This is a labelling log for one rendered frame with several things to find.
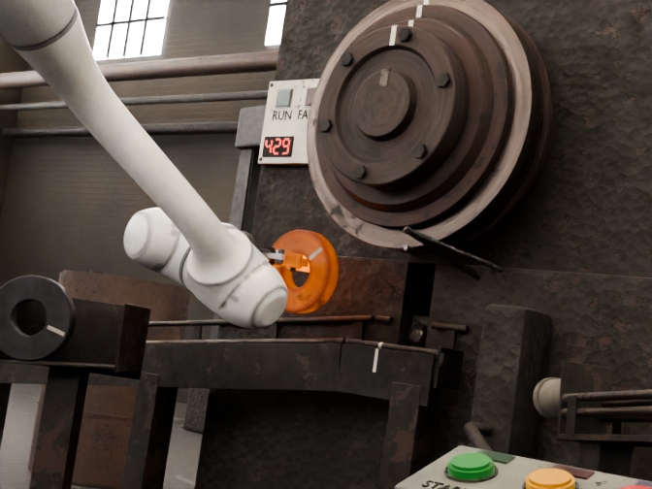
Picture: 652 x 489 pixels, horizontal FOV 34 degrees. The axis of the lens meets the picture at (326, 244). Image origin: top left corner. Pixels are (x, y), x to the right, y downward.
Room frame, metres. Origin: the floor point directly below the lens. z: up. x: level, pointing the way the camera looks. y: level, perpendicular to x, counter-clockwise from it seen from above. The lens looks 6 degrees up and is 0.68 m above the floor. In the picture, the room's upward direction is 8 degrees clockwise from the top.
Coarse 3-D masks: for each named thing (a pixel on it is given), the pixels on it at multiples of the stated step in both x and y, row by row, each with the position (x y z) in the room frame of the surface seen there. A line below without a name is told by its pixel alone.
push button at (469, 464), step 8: (456, 456) 0.95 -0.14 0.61; (464, 456) 0.95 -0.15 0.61; (472, 456) 0.95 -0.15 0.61; (480, 456) 0.95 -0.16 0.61; (448, 464) 0.94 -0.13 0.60; (456, 464) 0.93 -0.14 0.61; (464, 464) 0.93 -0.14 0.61; (472, 464) 0.93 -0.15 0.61; (480, 464) 0.93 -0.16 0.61; (488, 464) 0.93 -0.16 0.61; (448, 472) 0.94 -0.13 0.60; (456, 472) 0.93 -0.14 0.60; (464, 472) 0.92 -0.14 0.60; (472, 472) 0.92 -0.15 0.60; (480, 472) 0.92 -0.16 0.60; (488, 472) 0.93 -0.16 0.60
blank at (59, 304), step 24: (0, 288) 1.94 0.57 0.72; (24, 288) 1.94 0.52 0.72; (48, 288) 1.93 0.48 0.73; (0, 312) 1.94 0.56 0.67; (48, 312) 1.93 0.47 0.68; (72, 312) 1.94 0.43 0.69; (0, 336) 1.94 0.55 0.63; (24, 336) 1.94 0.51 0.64; (48, 336) 1.93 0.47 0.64; (24, 360) 1.94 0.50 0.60
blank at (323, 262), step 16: (288, 240) 2.00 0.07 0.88; (304, 240) 1.97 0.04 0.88; (320, 240) 1.96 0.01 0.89; (320, 256) 1.95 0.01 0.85; (336, 256) 1.96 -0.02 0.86; (288, 272) 2.02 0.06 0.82; (320, 272) 1.95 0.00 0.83; (336, 272) 1.96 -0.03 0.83; (288, 288) 1.99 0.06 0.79; (304, 288) 1.97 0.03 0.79; (320, 288) 1.95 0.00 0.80; (288, 304) 1.99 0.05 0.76; (304, 304) 1.97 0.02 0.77; (320, 304) 1.97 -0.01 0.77
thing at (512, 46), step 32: (416, 0) 1.88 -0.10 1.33; (448, 0) 1.84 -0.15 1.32; (480, 0) 1.80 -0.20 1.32; (352, 32) 1.97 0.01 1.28; (512, 32) 1.76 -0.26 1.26; (512, 64) 1.75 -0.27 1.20; (320, 96) 2.00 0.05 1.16; (512, 96) 1.75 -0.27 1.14; (512, 128) 1.74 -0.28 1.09; (512, 160) 1.74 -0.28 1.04; (320, 192) 1.98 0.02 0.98; (480, 192) 1.77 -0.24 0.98; (512, 192) 1.79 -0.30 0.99; (352, 224) 1.93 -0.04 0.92; (448, 224) 1.80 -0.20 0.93; (480, 224) 1.83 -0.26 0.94
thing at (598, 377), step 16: (576, 368) 1.50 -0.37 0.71; (592, 368) 1.51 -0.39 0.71; (608, 368) 1.51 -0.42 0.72; (576, 384) 1.50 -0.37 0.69; (592, 384) 1.50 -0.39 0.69; (608, 384) 1.51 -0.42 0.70; (560, 400) 1.49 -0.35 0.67; (560, 416) 1.49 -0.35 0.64; (560, 432) 1.48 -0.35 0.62; (592, 432) 1.50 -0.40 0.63
